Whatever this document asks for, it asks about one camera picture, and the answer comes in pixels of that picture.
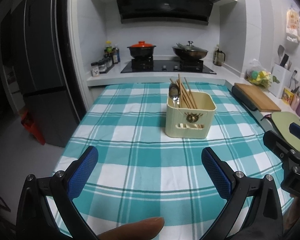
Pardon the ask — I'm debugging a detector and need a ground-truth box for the left hand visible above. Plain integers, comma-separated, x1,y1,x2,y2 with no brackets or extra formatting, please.
97,217,165,240

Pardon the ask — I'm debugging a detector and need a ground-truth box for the cream utensil holder box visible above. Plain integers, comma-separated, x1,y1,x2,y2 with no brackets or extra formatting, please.
165,92,217,139

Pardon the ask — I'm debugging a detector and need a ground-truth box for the large steel spoon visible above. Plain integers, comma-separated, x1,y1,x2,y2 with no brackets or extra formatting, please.
168,83,180,101

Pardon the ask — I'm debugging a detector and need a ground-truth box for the yellow box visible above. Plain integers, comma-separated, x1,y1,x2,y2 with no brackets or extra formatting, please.
281,87,294,105

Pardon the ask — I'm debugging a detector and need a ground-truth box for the wooden cutting board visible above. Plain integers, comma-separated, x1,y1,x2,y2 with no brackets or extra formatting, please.
234,83,281,113

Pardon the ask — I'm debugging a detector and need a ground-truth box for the dark refrigerator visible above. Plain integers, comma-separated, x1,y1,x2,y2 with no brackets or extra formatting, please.
0,0,86,147

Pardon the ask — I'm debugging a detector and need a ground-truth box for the small steel spoon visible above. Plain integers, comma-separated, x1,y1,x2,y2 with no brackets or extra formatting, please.
173,96,181,108

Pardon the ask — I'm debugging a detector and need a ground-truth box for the white utensil holder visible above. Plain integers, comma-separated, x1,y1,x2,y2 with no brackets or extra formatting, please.
268,64,292,99

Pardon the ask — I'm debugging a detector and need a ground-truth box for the teal plaid tablecloth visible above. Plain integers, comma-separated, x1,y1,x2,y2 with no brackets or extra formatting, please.
56,83,283,239

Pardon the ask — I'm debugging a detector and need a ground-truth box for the condiment bottles group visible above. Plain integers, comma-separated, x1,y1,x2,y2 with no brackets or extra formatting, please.
104,41,121,64

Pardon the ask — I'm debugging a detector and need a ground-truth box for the black range hood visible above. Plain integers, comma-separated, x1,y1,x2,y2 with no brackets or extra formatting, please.
116,0,220,25

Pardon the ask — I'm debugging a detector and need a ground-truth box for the red object on floor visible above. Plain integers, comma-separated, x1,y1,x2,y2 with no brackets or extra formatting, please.
21,110,46,145

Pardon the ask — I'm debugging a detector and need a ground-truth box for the bag of yellow green sponges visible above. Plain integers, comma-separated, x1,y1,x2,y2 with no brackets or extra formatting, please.
245,59,273,89

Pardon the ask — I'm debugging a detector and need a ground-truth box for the spice jar white label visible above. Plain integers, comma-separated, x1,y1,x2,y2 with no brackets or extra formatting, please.
91,62,100,77

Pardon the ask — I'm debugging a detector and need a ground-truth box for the wooden chopstick group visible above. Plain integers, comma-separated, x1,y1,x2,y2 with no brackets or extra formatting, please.
181,82,195,109
184,78,198,109

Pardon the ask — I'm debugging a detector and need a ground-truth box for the green cutting board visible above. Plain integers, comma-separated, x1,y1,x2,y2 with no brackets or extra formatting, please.
270,112,300,152

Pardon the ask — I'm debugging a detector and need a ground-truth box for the black gas stove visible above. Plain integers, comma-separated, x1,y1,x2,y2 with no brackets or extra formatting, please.
121,57,217,75

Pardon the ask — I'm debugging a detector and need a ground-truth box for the dark glass kettle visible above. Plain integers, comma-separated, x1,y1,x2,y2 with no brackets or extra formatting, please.
213,45,225,66

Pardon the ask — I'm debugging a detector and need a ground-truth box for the hanging bag on wall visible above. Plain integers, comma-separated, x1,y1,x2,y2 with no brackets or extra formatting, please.
286,8,300,43

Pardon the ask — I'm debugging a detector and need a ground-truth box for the right hand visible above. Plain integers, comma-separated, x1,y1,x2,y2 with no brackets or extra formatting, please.
283,194,300,232

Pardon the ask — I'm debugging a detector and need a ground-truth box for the black wok glass lid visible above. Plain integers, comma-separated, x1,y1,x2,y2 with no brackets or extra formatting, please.
172,41,208,61

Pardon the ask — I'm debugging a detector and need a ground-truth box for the black pot orange lid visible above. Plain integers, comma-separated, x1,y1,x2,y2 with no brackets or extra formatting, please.
127,41,156,59

